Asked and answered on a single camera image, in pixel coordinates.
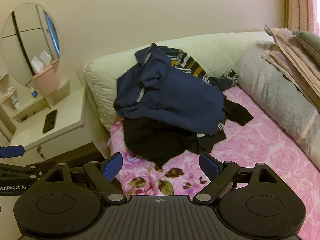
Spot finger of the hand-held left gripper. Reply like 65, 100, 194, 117
0, 145, 25, 159
0, 162, 58, 179

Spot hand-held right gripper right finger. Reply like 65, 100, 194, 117
192, 152, 280, 205

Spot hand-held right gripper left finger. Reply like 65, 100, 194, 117
40, 152, 128, 206

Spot navy top grey lining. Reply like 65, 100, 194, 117
113, 43, 226, 134

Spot pink floral blanket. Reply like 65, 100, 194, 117
107, 84, 320, 240

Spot black smartphone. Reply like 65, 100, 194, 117
42, 109, 58, 134

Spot black garment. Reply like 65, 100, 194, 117
122, 117, 227, 168

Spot small black cloth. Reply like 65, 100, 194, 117
223, 97, 254, 127

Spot white vanity table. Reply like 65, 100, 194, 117
0, 72, 84, 161

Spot pink waste bin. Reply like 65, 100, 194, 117
32, 64, 60, 97

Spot cream padded headboard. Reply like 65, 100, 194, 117
83, 31, 273, 133

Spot grey pink plush blanket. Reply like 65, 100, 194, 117
234, 41, 320, 153

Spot striped garment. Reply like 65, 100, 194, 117
164, 47, 240, 91

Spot oval vanity mirror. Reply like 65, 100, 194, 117
1, 2, 71, 107

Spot beige folded blanket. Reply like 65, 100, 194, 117
261, 24, 320, 103

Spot grey green pillow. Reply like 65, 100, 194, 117
292, 30, 320, 66

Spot pink curtain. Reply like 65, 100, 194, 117
282, 0, 320, 34

